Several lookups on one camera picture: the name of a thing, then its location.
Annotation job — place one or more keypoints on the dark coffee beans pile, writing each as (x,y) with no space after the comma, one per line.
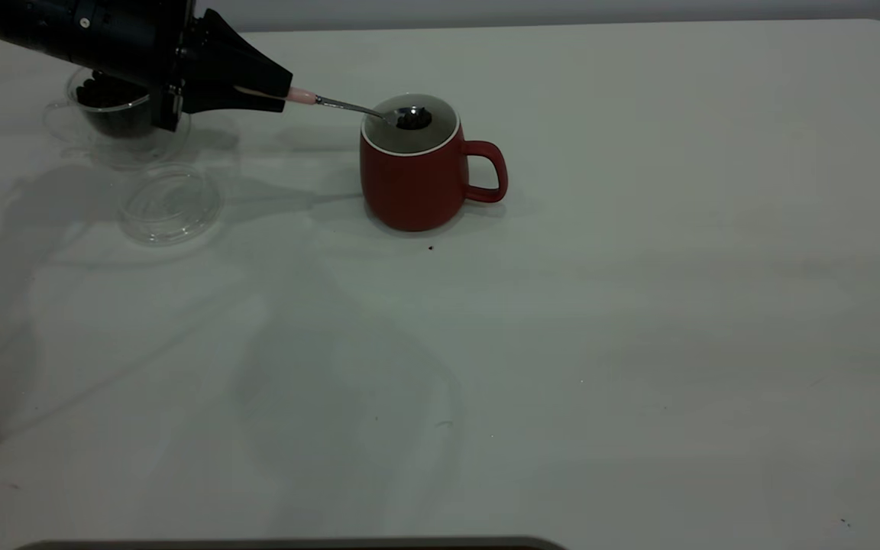
(119,114)

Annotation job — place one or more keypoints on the clear round glass lid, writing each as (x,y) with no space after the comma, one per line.
(169,206)

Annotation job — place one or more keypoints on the small coffee bean heap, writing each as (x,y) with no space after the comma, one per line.
(415,118)

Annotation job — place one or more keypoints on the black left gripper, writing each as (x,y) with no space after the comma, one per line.
(142,42)

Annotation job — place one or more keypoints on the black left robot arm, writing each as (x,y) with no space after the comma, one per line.
(20,23)

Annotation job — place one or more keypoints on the clear double wall glass cup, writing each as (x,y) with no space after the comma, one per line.
(115,149)

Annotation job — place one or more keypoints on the red ceramic mug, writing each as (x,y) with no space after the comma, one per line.
(409,191)

